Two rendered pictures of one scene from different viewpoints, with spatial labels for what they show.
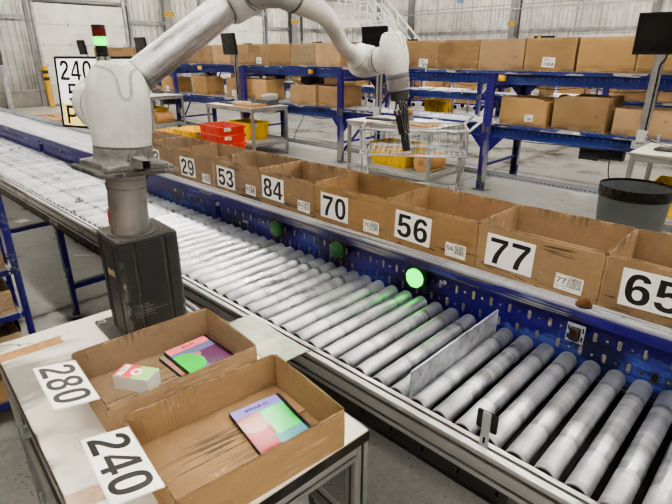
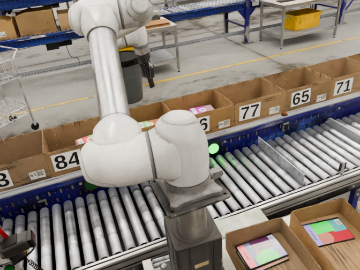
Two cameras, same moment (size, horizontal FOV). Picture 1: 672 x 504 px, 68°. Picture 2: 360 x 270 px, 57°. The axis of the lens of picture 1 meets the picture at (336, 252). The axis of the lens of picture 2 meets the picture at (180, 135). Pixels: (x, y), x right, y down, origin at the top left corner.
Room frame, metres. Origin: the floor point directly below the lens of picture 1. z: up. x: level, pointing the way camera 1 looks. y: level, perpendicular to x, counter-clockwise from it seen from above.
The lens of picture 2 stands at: (1.00, 1.37, 2.01)
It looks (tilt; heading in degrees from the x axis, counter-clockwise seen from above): 31 degrees down; 298
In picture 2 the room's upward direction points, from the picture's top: 6 degrees counter-clockwise
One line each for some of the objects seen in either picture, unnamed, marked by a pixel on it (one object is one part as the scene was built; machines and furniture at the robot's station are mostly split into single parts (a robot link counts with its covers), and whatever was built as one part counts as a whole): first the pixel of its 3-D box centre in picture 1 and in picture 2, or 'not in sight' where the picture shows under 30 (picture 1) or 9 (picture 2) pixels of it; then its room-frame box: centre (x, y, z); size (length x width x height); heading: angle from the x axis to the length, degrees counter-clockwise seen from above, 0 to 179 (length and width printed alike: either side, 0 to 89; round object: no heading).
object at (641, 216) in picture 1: (627, 225); (126, 77); (3.67, -2.27, 0.32); 0.50 x 0.50 x 0.64
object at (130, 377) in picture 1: (137, 379); not in sight; (1.08, 0.51, 0.78); 0.10 x 0.06 x 0.05; 77
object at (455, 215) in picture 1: (449, 223); (197, 113); (1.79, -0.43, 0.96); 0.39 x 0.29 x 0.17; 46
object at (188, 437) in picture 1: (236, 431); (341, 241); (0.86, 0.21, 0.80); 0.38 x 0.28 x 0.10; 129
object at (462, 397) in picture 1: (487, 376); (291, 160); (1.16, -0.42, 0.72); 0.52 x 0.05 x 0.05; 136
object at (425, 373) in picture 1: (457, 350); (278, 159); (1.23, -0.35, 0.76); 0.46 x 0.01 x 0.09; 136
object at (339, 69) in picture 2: not in sight; (337, 77); (0.97, -1.27, 0.96); 0.39 x 0.29 x 0.17; 45
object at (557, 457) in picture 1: (584, 420); (324, 149); (0.98, -0.61, 0.72); 0.52 x 0.05 x 0.05; 136
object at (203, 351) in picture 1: (203, 358); (261, 250); (1.17, 0.37, 0.78); 0.19 x 0.14 x 0.02; 45
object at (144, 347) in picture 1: (167, 365); (274, 265); (1.10, 0.44, 0.80); 0.38 x 0.28 x 0.10; 131
